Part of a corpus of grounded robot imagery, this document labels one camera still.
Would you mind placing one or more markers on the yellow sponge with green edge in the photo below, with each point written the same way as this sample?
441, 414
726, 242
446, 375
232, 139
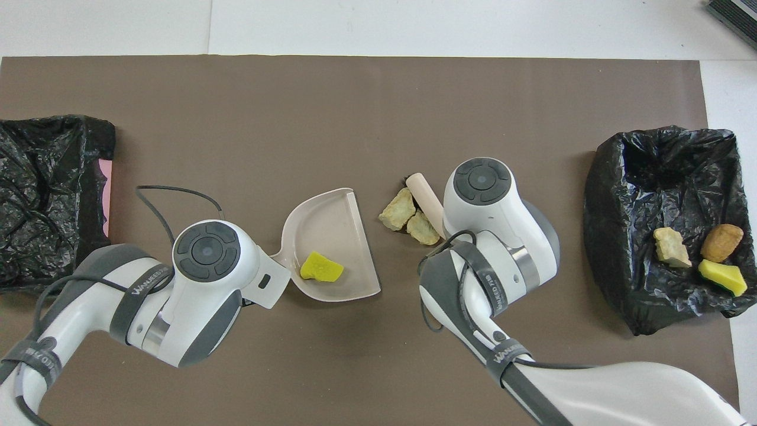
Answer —
724, 278

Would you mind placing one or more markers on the black stand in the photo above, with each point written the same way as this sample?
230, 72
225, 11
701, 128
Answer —
736, 13

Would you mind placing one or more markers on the pink bin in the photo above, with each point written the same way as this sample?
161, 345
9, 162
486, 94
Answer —
106, 195

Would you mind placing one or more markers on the beige stone-like trash piece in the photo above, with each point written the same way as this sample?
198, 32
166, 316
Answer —
671, 247

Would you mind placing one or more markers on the beige plastic dustpan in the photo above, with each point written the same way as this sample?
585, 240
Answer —
331, 231

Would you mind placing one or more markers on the beige crumpled trash piece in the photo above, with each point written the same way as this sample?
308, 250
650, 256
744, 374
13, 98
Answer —
422, 228
397, 212

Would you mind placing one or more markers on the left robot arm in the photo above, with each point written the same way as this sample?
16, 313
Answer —
207, 251

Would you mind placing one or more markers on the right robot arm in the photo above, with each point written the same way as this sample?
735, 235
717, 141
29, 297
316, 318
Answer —
482, 180

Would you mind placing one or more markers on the brown trash lump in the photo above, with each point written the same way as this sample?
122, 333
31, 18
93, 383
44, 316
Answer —
721, 242

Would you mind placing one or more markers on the yellow-green sponge piece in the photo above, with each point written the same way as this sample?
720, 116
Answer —
321, 267

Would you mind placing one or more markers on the black bin bag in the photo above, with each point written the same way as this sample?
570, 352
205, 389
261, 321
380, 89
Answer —
41, 195
627, 236

